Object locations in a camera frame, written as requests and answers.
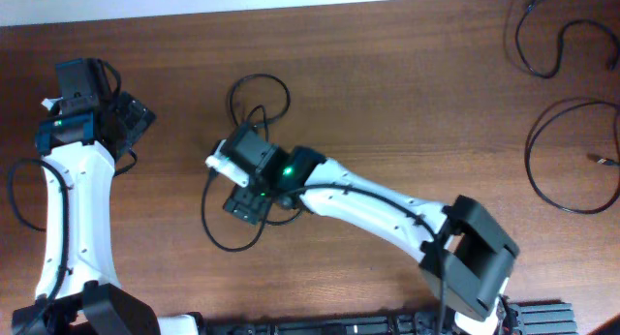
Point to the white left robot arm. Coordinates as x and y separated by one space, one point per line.
87 130

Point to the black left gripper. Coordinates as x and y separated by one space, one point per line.
138 114

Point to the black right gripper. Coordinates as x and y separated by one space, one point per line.
238 197

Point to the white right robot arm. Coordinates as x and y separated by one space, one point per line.
464 255

